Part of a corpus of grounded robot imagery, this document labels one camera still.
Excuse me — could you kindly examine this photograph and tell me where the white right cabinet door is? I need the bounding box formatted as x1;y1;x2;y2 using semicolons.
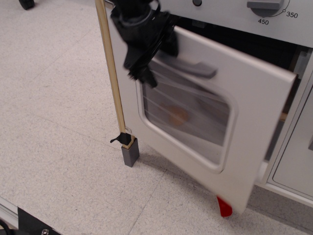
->
269;78;313;200

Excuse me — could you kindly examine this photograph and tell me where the black cable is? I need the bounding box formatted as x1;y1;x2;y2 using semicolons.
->
0;220;10;235

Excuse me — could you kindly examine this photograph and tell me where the grey temperature dial knob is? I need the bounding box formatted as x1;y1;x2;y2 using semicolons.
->
246;0;284;17

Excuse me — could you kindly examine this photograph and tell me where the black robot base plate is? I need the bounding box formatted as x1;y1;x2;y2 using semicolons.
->
18;207;61;235

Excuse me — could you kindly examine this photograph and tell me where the white toy oven door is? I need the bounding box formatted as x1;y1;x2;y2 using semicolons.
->
109;21;296;213

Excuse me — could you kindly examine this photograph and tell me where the red plastic toy piece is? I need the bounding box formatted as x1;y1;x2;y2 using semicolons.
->
217;196;233;217

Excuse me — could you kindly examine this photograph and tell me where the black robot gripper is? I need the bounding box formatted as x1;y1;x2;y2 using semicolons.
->
111;0;179;88

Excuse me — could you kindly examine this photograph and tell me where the orange toy chicken drumstick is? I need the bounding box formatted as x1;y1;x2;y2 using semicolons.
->
161;104;189;126

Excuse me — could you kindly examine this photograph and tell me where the white toy kitchen cabinet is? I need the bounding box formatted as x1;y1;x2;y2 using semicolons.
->
104;0;313;209

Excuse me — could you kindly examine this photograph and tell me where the black caster wheel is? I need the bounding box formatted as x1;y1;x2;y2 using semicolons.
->
19;0;35;10

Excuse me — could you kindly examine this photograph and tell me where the black tape strip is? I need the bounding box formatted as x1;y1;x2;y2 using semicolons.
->
110;132;132;145

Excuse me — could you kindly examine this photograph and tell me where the light wooden corner post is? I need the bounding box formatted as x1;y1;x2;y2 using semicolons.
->
94;0;136;149

